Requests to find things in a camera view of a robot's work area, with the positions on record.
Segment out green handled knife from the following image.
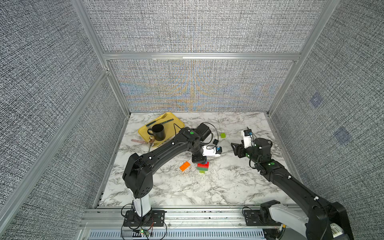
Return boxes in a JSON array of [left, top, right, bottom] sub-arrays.
[[159, 119, 174, 125]]

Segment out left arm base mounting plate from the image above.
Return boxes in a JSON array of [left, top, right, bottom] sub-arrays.
[[123, 210, 166, 229]]

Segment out black mug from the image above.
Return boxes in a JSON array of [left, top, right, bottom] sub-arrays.
[[147, 124, 166, 142]]

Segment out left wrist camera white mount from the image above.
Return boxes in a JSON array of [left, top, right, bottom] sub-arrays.
[[203, 146, 223, 157]]

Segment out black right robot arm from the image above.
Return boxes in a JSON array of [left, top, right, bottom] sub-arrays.
[[231, 138, 354, 240]]

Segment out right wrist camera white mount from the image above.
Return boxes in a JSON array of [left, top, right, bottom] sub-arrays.
[[243, 129, 254, 149]]

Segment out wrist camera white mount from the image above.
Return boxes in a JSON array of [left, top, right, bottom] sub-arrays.
[[243, 129, 254, 149], [203, 146, 223, 157]]

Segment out pink handled fork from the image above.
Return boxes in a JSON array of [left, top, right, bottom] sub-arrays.
[[131, 139, 147, 144]]

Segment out iridescent spoon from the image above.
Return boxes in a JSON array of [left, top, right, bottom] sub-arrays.
[[148, 136, 155, 152]]

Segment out red long lego brick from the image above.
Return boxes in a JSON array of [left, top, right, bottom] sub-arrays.
[[197, 162, 209, 169]]

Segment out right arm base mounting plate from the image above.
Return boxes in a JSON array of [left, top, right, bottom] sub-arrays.
[[242, 207, 281, 227]]

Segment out orange long lego brick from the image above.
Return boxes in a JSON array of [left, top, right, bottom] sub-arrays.
[[180, 162, 191, 172]]

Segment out dark green long lego brick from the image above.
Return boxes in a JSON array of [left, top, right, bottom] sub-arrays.
[[197, 168, 209, 172]]

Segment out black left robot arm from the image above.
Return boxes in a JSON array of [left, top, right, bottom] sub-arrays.
[[123, 123, 212, 218]]

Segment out aluminium front rail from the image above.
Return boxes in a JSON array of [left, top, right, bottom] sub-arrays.
[[78, 205, 260, 231]]

